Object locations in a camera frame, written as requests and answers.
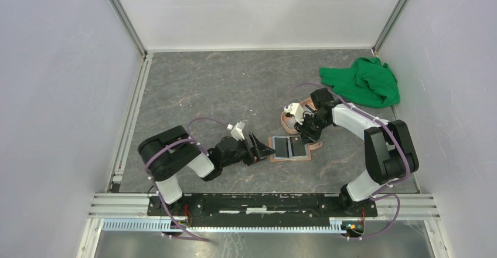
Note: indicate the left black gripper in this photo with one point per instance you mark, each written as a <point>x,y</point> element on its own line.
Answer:
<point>254,153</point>

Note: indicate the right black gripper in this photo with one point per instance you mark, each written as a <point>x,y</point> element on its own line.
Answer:
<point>309,137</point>

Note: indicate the black card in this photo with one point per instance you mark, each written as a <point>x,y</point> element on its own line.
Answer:
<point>298,149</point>

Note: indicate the pink oval tray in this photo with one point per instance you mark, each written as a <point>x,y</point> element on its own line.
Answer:
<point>289,124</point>

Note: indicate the tan leather card holder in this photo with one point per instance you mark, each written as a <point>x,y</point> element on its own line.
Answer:
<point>310,148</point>

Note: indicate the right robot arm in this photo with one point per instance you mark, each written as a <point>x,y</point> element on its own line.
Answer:
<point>390,155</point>

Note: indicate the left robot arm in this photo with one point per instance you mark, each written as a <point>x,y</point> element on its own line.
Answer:
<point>169,152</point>

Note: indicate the green cloth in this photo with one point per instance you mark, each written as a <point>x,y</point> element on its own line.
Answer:
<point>368,82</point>

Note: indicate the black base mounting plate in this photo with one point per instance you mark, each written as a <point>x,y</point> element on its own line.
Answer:
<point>262,209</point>

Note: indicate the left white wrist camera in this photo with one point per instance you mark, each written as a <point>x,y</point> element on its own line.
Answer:
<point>236,131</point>

